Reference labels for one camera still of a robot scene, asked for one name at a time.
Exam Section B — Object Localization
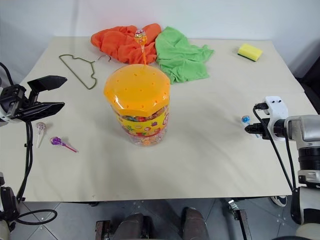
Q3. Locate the green cloth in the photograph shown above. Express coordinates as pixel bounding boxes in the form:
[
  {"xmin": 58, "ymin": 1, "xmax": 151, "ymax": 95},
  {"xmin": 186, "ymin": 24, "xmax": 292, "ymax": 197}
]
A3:
[{"xmin": 154, "ymin": 25, "xmax": 215, "ymax": 85}]

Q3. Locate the orange lollipop with orange stick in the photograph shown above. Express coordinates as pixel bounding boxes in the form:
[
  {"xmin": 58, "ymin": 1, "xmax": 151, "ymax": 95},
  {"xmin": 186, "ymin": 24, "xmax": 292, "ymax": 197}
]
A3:
[{"xmin": 134, "ymin": 28, "xmax": 149, "ymax": 66}]

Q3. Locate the purple lollipop with pink stick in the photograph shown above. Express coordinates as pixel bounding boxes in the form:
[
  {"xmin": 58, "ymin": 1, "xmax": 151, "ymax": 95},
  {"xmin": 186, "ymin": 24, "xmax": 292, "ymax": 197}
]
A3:
[{"xmin": 50, "ymin": 136, "xmax": 78, "ymax": 153}]

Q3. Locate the dark rounded shape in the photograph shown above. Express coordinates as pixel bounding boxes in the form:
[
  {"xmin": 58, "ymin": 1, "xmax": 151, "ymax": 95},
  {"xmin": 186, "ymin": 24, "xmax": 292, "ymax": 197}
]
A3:
[
  {"xmin": 181, "ymin": 207, "xmax": 210, "ymax": 240},
  {"xmin": 116, "ymin": 212, "xmax": 154, "ymax": 240}
]

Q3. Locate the white lollipop with white stick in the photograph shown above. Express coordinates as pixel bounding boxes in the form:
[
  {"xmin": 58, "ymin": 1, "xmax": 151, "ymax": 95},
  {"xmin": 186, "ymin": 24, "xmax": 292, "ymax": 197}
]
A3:
[{"xmin": 35, "ymin": 121, "xmax": 48, "ymax": 148}]

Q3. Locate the table leg with caster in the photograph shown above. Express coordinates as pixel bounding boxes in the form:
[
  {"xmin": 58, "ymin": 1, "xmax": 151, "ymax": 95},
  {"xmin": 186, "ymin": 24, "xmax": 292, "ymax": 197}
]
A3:
[{"xmin": 222, "ymin": 198, "xmax": 254, "ymax": 240}]

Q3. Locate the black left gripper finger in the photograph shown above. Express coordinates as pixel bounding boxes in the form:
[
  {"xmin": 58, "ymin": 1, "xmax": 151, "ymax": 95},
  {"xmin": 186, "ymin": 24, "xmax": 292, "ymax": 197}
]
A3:
[
  {"xmin": 14, "ymin": 101, "xmax": 66, "ymax": 123},
  {"xmin": 27, "ymin": 75, "xmax": 68, "ymax": 103}
]

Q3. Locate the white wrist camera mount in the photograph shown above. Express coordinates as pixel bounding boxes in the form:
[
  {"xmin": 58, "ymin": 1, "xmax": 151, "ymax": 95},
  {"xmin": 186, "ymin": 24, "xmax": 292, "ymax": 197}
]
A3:
[
  {"xmin": 264, "ymin": 95, "xmax": 289, "ymax": 142},
  {"xmin": 0, "ymin": 108, "xmax": 16, "ymax": 127}
]

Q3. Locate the olive wire clothes hanger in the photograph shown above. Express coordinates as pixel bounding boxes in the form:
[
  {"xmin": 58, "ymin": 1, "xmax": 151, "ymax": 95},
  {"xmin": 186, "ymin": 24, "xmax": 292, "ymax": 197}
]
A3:
[{"xmin": 58, "ymin": 54, "xmax": 112, "ymax": 90}]

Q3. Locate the rusty metal table bracket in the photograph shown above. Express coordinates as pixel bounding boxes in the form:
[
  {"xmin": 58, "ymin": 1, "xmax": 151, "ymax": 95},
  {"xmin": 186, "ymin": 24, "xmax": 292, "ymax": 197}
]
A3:
[{"xmin": 94, "ymin": 219, "xmax": 112, "ymax": 240}]

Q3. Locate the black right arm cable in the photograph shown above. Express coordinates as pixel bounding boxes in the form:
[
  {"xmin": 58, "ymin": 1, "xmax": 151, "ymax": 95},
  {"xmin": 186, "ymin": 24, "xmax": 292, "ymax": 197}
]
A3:
[{"xmin": 252, "ymin": 101, "xmax": 296, "ymax": 194}]

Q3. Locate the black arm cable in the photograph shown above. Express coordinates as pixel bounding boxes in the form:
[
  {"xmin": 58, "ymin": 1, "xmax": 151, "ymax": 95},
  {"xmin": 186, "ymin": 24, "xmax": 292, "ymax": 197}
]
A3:
[
  {"xmin": 252, "ymin": 101, "xmax": 296, "ymax": 194},
  {"xmin": 14, "ymin": 121, "xmax": 58, "ymax": 225}
]

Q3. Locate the orange cloth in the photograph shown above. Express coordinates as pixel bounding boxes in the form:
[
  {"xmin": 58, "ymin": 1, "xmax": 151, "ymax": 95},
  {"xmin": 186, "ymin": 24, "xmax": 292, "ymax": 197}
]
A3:
[{"xmin": 90, "ymin": 23, "xmax": 162, "ymax": 66}]

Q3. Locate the white and blue shoe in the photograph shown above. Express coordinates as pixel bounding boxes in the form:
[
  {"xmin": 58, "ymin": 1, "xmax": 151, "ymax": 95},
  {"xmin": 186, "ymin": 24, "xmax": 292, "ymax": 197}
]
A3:
[{"xmin": 269, "ymin": 195, "xmax": 288, "ymax": 207}]

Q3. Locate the black object beside table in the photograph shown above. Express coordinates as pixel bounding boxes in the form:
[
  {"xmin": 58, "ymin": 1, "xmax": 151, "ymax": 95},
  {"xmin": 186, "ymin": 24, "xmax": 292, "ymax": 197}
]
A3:
[{"xmin": 286, "ymin": 39, "xmax": 320, "ymax": 113}]

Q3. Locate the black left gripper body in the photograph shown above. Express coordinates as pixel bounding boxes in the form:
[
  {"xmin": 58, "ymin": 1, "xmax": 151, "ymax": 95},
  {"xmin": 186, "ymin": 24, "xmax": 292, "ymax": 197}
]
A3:
[{"xmin": 0, "ymin": 84, "xmax": 38, "ymax": 119}]

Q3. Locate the yellow sponge with dark base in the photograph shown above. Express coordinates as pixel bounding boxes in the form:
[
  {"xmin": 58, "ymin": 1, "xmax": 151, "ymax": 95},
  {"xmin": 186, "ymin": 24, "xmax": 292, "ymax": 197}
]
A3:
[{"xmin": 237, "ymin": 43, "xmax": 264, "ymax": 63}]

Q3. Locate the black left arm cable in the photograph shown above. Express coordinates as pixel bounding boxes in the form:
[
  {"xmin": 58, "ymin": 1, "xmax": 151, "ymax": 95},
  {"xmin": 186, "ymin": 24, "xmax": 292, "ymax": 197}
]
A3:
[{"xmin": 14, "ymin": 121, "xmax": 58, "ymax": 225}]

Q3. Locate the clear jar with orange lid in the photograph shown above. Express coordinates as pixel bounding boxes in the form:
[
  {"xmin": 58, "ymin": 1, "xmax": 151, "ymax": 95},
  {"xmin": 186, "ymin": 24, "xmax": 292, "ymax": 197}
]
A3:
[{"xmin": 103, "ymin": 63, "xmax": 172, "ymax": 147}]

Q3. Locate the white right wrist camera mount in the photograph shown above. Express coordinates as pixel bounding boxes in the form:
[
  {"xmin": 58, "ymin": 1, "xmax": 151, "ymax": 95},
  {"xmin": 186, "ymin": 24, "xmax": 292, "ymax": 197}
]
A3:
[{"xmin": 264, "ymin": 95, "xmax": 289, "ymax": 142}]

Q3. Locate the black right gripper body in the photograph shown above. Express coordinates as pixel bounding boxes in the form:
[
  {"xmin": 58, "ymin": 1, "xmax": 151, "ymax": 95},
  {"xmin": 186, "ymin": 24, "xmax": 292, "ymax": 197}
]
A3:
[{"xmin": 259, "ymin": 119, "xmax": 273, "ymax": 141}]

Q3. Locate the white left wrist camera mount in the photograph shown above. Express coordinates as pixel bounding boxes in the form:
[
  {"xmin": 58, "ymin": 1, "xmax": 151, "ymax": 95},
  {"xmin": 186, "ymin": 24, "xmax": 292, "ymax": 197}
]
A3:
[{"xmin": 0, "ymin": 108, "xmax": 16, "ymax": 127}]

